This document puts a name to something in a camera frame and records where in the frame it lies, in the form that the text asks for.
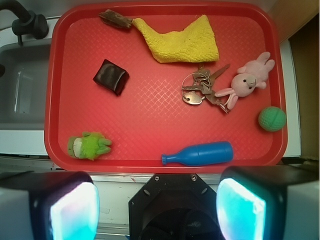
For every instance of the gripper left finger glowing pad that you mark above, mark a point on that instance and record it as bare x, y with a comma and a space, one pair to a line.
61, 205

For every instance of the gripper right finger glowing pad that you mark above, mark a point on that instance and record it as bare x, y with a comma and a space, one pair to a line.
280, 202

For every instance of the black box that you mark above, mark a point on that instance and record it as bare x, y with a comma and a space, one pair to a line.
112, 77

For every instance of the blue plastic bottle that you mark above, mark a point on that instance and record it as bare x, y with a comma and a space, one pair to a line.
201, 154

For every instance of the green fuzzy toy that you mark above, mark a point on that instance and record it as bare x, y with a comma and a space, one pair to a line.
89, 146

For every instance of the green rubber ball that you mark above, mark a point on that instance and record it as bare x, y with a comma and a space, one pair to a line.
272, 119

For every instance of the grey sink basin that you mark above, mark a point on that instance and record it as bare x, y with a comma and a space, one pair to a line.
23, 84

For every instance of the pink plush bunny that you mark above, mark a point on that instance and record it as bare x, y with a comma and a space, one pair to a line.
254, 74

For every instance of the bunch of metal keys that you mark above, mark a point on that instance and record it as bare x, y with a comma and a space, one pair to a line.
198, 86

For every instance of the red plastic tray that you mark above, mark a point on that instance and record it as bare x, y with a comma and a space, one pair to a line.
149, 118

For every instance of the yellow cloth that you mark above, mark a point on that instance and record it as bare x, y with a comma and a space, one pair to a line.
196, 43

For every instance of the black faucet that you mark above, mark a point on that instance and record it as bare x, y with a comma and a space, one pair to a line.
27, 22

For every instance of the brown bark piece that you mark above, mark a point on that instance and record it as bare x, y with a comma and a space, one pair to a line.
115, 19

